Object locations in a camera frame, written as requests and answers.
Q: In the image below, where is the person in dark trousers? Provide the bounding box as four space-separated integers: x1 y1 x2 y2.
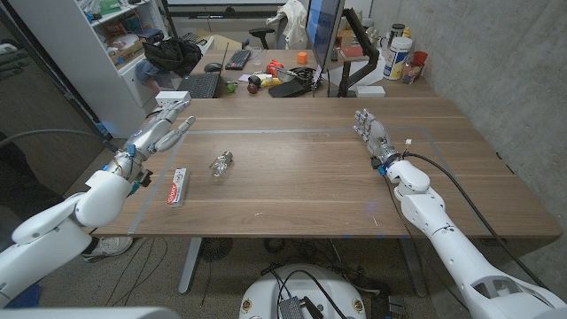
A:
0 132 101 256

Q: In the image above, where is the grey table leg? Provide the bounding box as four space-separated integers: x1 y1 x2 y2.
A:
398 237 429 298
177 237 204 295

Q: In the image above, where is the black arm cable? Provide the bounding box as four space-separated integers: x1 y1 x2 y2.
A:
0 128 120 155
403 152 549 290

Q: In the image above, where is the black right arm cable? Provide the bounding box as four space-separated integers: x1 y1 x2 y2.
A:
403 152 549 290

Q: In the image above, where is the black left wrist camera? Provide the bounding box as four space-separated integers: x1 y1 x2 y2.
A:
132 169 153 188

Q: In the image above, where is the black backpack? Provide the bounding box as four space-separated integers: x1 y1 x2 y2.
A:
142 37 204 77

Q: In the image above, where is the toothpaste box red and white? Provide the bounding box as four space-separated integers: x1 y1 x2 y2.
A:
167 167 190 209

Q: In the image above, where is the white shelf unit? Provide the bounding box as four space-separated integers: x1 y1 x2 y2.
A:
8 0 169 139

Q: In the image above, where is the small clear bottle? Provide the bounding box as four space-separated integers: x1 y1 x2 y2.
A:
208 151 234 178

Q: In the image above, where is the grey gloved person hand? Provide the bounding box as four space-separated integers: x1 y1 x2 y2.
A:
0 43 30 82

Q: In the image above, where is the dark laptop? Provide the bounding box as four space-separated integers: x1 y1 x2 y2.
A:
176 42 230 99

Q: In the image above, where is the white wipes canister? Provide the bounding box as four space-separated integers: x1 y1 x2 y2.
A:
383 36 414 82

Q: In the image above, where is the black cable coil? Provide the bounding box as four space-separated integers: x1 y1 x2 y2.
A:
291 66 322 89

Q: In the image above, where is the white robot torso base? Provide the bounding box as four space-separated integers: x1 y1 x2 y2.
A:
238 264 368 319

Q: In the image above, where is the white power strip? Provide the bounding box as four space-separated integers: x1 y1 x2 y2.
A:
154 90 192 108

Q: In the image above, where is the small white box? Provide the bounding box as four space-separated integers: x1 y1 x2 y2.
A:
355 85 386 98

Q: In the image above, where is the red cup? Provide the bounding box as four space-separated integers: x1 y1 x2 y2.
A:
411 51 430 79

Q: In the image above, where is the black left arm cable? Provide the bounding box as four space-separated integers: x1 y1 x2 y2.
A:
0 128 120 155

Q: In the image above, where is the black round floor fan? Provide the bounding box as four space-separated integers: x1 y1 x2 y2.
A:
201 237 234 262

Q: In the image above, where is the red book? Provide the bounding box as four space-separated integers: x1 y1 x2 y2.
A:
339 45 365 59

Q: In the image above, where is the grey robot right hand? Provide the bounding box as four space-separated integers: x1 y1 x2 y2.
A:
353 108 402 167

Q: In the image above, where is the white sneaker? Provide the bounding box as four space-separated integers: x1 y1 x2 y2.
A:
82 236 134 263

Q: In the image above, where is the black keyboard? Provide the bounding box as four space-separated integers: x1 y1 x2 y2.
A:
224 48 252 71

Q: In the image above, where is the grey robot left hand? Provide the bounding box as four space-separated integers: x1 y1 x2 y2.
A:
105 99 197 183

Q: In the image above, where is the metal bowl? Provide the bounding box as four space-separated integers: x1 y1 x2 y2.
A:
275 66 299 84

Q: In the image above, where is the computer monitor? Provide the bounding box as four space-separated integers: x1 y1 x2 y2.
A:
305 0 346 74

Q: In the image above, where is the white jacket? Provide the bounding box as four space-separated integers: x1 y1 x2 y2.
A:
265 0 309 50

